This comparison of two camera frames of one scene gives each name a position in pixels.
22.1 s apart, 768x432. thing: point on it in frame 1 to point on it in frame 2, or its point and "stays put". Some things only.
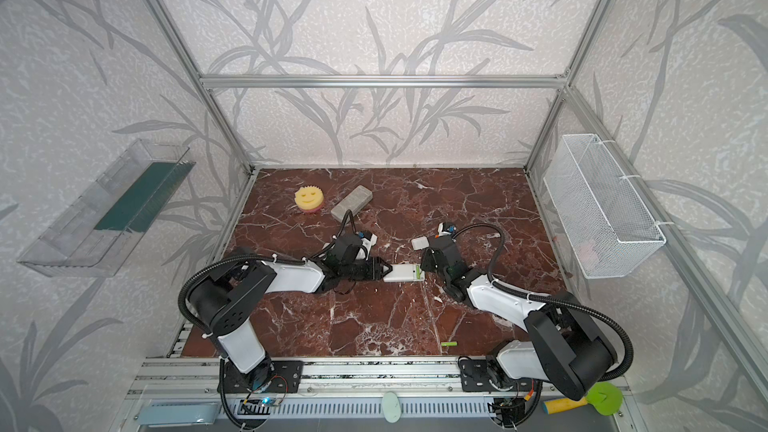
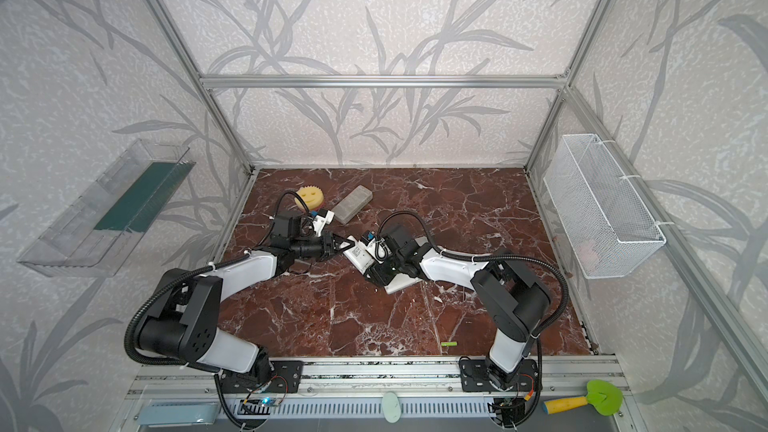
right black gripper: x=432 y=261 to x=372 y=258
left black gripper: x=366 y=268 to x=327 y=246
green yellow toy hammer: x=606 y=397 stays put
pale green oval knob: x=391 y=407 stays put
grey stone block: x=356 y=201 stays put
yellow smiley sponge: x=309 y=198 stays put
